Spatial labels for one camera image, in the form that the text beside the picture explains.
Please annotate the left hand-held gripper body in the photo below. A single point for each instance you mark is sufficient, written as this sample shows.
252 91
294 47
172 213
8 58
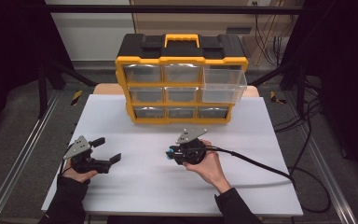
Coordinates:
80 147

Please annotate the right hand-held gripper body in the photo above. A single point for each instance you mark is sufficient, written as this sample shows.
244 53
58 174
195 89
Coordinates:
194 152

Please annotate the clear plastic pull-out drawer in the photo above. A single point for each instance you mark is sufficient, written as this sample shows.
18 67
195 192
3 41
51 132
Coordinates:
223 85

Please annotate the yellow and black organizer cabinet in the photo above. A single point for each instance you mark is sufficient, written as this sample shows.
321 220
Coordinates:
180 46

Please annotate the person's right hand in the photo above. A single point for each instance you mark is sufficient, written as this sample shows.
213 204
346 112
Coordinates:
211 169

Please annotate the person's left hand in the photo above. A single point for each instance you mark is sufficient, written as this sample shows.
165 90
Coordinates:
74 174

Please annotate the light wooden table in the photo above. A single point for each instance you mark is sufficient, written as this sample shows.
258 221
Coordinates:
107 89

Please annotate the black metal stand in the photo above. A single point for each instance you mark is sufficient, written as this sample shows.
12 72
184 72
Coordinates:
300 84
43 87

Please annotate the set of clear cabinet drawers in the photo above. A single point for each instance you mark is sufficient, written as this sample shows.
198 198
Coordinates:
146 74

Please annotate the white panel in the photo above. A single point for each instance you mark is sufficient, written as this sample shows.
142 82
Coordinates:
93 37

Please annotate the aluminium frame rail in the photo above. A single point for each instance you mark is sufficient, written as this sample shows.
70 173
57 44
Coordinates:
21 152
320 155

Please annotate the wooden wall cabinet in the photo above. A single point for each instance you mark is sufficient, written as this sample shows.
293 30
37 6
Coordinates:
217 21

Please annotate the black horizontal frame bar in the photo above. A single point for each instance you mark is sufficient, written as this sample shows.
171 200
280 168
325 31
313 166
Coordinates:
167 9

